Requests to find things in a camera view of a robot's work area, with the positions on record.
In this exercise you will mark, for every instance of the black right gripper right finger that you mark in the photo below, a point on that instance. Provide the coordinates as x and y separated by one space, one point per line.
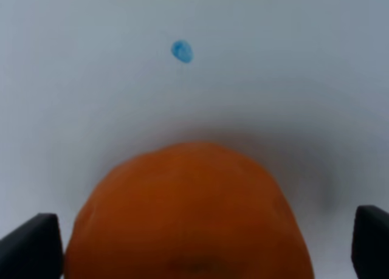
369 251

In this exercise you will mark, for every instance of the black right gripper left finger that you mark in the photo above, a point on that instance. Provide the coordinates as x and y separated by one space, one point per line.
33 250

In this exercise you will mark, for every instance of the orange tangerine fruit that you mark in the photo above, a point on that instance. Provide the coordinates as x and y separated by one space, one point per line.
191 210

